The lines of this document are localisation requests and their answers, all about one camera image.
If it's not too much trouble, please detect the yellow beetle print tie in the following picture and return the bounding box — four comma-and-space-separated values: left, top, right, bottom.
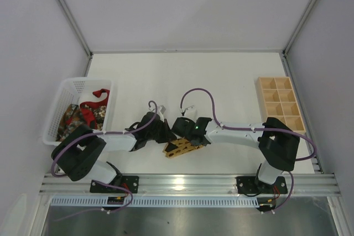
163, 138, 204, 159

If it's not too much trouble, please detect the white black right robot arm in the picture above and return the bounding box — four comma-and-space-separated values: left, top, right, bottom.
171, 117, 300, 195

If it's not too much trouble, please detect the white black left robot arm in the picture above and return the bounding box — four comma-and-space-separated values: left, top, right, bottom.
51, 112, 176, 186

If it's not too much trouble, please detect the red tie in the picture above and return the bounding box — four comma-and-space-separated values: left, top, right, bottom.
79, 88, 110, 130

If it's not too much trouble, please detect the camouflage pattern tie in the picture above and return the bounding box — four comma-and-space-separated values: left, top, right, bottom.
56, 104, 90, 141

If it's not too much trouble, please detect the wooden compartment box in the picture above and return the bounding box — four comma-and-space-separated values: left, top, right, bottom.
256, 77, 306, 134

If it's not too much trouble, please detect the white plastic basket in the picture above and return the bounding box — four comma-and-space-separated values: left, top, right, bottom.
43, 77, 115, 146

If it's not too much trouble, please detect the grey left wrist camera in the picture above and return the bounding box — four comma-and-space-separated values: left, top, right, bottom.
157, 105, 166, 120

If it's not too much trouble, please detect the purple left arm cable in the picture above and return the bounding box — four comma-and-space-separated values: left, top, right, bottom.
51, 100, 164, 222

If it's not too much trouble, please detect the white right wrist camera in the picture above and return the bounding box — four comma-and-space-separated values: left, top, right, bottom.
181, 105, 197, 116

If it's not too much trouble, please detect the aluminium mounting rail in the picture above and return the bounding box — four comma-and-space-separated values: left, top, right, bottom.
39, 174, 341, 197

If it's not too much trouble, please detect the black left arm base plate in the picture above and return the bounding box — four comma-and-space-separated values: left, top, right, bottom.
90, 175, 139, 194

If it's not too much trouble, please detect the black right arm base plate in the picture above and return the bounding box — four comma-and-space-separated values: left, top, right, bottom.
236, 175, 288, 195

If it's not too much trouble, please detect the white slotted cable duct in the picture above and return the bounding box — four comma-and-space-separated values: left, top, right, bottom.
51, 196, 259, 208

